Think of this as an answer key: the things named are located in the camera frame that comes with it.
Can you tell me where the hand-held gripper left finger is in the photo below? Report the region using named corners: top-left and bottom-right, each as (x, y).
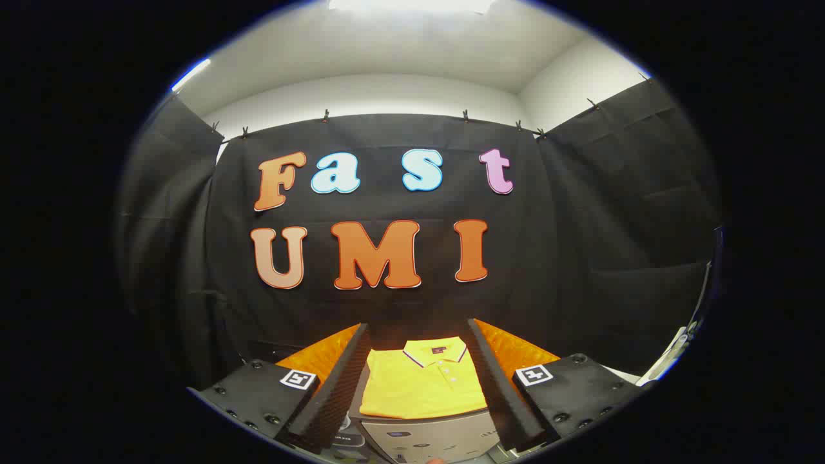
top-left (187, 322), bottom-right (372, 455)

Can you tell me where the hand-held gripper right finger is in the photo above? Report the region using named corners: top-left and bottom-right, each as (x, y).
top-left (467, 318), bottom-right (646, 452)

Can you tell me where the yellow polo shirt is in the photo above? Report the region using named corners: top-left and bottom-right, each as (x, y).
top-left (359, 336), bottom-right (489, 420)

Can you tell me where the black backdrop cloth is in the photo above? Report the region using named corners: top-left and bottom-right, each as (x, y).
top-left (116, 77), bottom-right (724, 395)

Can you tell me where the row of black clips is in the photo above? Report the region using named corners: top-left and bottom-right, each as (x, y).
top-left (209, 72), bottom-right (653, 140)

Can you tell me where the strip light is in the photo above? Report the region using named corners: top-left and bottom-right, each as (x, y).
top-left (170, 58), bottom-right (212, 92)

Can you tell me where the ceiling light panel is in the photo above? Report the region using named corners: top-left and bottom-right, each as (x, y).
top-left (327, 0), bottom-right (498, 15)

